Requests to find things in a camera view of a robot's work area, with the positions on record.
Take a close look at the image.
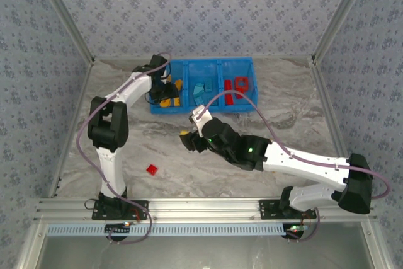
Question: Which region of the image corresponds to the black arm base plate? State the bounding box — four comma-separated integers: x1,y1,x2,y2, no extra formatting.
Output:
258,199,317,221
91,198,149,221

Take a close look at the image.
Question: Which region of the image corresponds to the grey metal panel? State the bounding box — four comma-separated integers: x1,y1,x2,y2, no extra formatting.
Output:
36,234,375,269

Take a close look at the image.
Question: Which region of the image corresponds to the aluminium corner post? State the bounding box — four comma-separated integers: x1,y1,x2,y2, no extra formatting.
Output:
31,0,96,64
311,0,377,62

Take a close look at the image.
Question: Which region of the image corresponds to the light blue slotted cable duct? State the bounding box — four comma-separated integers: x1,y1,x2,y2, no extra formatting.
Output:
46,222,288,237

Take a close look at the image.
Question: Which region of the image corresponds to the blue plastic bin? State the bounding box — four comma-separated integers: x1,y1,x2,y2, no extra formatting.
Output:
147,59,189,115
184,59,225,114
219,57,259,113

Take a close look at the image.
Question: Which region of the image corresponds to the black electronics module with LED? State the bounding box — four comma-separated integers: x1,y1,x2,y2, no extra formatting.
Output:
281,222,306,241
105,221,132,239

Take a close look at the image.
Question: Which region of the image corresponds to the aluminium table side rail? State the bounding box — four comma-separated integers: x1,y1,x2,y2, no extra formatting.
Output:
48,57,95,199
310,56,352,159

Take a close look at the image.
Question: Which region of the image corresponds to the aluminium frame bar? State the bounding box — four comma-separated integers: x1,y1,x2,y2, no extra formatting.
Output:
360,222,393,269
15,222,48,269

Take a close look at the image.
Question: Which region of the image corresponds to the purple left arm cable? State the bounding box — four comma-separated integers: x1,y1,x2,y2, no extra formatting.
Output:
77,52,173,245

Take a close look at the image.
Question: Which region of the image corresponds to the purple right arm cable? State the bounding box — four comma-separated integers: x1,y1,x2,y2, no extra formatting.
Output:
196,89,392,242

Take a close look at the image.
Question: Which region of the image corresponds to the teal curved lego piece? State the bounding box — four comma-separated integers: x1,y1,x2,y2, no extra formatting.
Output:
192,82,206,98

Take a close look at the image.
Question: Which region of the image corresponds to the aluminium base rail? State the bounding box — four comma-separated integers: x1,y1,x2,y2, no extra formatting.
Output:
34,198,377,223

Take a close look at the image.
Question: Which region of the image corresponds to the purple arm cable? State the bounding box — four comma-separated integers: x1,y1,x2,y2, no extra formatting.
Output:
77,52,173,245
196,89,392,242

